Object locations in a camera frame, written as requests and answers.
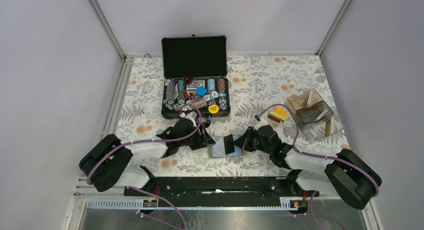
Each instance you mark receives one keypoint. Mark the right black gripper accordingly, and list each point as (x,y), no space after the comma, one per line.
(244,141)

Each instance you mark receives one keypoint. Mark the yellow round dealer chip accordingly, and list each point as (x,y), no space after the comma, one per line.
(213,109)

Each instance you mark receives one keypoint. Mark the blue round chip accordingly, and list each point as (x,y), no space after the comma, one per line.
(201,91)

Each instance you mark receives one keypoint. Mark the black poker chip case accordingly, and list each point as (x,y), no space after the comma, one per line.
(198,58)

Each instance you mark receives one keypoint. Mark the black credit card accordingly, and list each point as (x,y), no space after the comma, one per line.
(229,144)

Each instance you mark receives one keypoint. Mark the white VIP credit card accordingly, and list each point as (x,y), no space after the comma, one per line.
(218,150)

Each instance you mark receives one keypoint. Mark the floral patterned table mat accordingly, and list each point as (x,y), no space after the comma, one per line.
(255,82)

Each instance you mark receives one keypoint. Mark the playing card deck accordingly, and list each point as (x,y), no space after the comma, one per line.
(195,84)

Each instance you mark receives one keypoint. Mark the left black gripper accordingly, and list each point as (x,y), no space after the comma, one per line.
(203,140)

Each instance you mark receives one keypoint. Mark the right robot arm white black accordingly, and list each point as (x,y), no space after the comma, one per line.
(344,174)

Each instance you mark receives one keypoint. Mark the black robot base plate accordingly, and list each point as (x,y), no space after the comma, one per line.
(244,192)

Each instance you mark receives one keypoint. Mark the beige card holder wallet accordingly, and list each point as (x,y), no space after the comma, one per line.
(238,151)

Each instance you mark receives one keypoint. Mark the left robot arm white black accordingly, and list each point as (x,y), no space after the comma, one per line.
(108,163)

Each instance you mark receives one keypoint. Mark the orange yellow sticky note stack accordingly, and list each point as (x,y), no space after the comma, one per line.
(278,115)

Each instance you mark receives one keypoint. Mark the clear acrylic card box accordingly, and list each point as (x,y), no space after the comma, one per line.
(316,119)

